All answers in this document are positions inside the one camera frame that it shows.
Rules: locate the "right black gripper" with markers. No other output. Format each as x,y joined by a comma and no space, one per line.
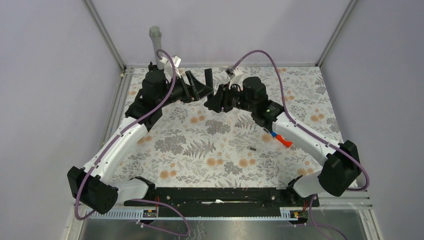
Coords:
214,104

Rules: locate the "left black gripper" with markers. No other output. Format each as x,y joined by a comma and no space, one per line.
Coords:
197,91

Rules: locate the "black remote control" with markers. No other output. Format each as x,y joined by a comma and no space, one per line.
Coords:
209,81

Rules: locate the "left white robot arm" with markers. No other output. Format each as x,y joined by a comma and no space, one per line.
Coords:
92,184

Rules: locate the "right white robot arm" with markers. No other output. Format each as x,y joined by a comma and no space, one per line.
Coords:
339,161

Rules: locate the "black tripod microphone stand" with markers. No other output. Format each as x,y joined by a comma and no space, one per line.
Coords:
153,74

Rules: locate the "silver microphone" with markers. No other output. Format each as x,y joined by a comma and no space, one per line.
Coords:
155,35

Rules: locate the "blue and orange toy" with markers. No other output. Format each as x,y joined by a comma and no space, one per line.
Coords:
278,137

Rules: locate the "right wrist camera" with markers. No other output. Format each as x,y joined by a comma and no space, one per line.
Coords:
235,75

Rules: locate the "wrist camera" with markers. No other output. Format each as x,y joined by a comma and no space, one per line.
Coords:
235,75
171,66

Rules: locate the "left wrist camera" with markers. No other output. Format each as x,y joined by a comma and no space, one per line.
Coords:
171,66

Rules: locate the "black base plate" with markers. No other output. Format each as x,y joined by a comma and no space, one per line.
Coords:
240,201

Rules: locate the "white slotted cable duct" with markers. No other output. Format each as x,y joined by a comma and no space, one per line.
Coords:
166,214

